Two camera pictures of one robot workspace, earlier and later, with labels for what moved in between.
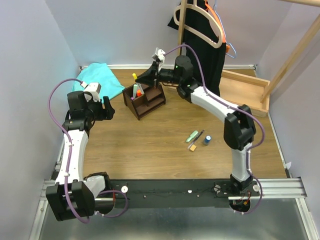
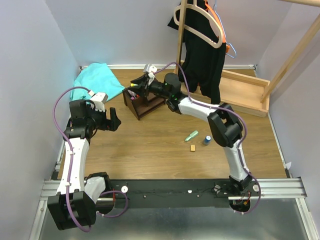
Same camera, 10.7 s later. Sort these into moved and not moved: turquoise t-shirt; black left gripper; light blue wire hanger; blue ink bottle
Moved: black left gripper
Not moved: blue ink bottle; turquoise t-shirt; light blue wire hanger
